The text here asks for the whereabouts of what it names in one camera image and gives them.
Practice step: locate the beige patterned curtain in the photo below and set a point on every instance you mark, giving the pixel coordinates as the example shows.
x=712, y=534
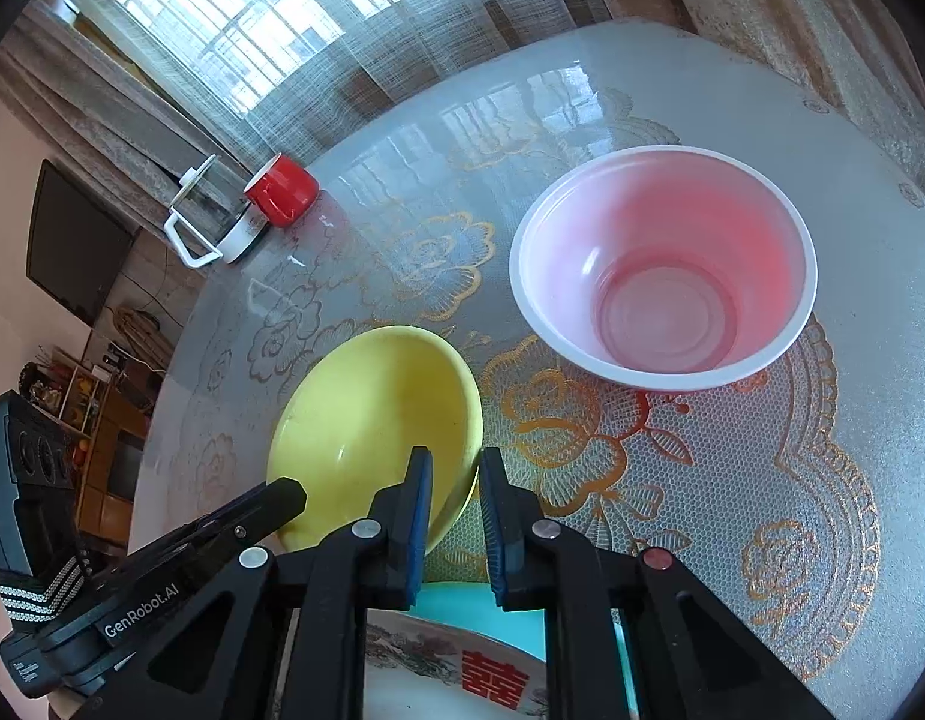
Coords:
x=807, y=30
x=95, y=127

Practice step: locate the black wall television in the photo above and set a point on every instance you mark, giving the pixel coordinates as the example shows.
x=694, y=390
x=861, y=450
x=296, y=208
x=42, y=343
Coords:
x=76, y=247

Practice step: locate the turquoise plastic plate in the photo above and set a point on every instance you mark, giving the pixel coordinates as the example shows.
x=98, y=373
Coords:
x=462, y=604

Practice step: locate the wooden cabinet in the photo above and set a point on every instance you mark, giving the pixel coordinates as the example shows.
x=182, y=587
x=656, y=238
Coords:
x=125, y=420

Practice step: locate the red plastic bowl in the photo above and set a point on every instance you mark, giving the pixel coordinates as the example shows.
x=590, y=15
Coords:
x=657, y=277

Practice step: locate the sheer white curtain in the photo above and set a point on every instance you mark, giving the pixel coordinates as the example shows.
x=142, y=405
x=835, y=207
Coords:
x=320, y=112

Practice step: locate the large white patterned plate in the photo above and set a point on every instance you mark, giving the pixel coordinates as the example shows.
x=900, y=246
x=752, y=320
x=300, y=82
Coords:
x=432, y=660

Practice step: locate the barred window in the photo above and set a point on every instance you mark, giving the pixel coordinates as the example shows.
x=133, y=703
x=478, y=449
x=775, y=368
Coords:
x=282, y=15

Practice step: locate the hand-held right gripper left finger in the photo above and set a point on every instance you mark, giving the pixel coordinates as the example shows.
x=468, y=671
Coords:
x=420, y=532

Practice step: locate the white glass kettle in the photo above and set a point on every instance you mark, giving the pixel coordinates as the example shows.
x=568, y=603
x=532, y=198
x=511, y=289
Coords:
x=215, y=217

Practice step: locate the red mug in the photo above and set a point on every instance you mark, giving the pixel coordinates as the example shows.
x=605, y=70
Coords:
x=282, y=191

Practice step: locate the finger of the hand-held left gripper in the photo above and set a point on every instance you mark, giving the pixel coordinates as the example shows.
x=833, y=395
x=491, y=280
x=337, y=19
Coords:
x=267, y=502

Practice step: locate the yellow plastic bowl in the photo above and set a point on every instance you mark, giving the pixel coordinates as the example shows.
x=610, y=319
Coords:
x=372, y=405

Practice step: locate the wicker chair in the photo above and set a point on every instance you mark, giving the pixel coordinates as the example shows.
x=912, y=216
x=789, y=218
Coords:
x=144, y=334

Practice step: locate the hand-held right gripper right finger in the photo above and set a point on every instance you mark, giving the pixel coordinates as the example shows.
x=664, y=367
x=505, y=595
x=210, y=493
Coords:
x=496, y=540

